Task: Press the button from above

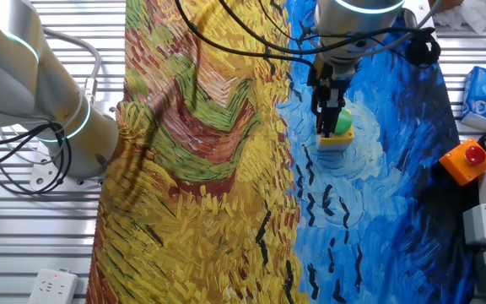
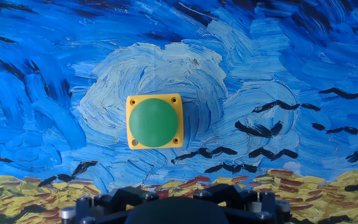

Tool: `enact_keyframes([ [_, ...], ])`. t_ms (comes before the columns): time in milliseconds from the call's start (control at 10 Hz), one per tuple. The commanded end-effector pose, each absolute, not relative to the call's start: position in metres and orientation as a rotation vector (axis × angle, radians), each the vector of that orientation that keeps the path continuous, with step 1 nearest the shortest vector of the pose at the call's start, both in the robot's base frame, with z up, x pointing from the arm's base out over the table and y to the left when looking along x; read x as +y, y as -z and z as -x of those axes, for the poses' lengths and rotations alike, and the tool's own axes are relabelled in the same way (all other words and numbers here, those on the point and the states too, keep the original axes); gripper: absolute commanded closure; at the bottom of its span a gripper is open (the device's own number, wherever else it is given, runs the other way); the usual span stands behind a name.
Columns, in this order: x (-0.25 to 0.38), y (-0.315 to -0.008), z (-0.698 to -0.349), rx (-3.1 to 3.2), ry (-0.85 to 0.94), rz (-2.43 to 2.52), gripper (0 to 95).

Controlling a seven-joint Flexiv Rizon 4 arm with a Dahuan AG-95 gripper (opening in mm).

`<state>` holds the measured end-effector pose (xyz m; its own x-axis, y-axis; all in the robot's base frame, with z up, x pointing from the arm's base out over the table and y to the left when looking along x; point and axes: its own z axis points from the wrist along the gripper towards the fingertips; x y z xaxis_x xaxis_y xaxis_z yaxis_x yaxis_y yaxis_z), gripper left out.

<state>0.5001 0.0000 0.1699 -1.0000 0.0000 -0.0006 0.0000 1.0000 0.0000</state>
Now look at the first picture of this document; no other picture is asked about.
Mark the yellow box with green button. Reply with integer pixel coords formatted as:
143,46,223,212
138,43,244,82
315,108,356,152

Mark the white crumpled tissue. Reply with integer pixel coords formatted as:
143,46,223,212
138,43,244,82
432,0,486,34

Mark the grey robot power cable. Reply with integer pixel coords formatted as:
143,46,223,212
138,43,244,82
42,27,103,105

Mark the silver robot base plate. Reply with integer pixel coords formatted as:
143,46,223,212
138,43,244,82
30,141,105,192

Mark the white power strip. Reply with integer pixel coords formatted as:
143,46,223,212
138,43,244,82
27,268,78,304

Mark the wrist camera with silver bracket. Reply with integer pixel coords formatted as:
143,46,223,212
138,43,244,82
401,3,442,68

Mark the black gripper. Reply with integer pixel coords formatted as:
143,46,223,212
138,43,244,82
308,54,356,138

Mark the black base cable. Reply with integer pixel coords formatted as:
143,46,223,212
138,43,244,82
0,121,65,171
0,122,73,196

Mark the painted wheatfield cloth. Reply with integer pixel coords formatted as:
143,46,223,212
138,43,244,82
85,0,480,304

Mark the orange box with red button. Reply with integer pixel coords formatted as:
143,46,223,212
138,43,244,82
439,137,486,187

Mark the blue tissue pack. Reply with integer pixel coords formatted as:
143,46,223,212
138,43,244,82
461,65,486,131

